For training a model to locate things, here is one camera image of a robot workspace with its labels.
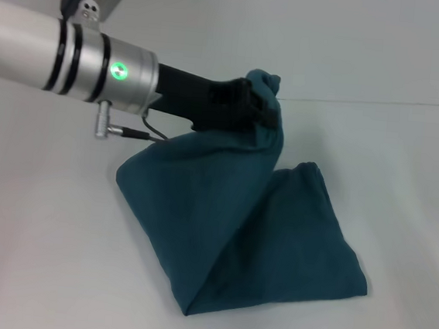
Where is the teal blue shirt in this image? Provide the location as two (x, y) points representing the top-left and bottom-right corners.
(103, 57), (389, 329)

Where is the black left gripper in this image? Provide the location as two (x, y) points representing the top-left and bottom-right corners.
(145, 61), (284, 139)

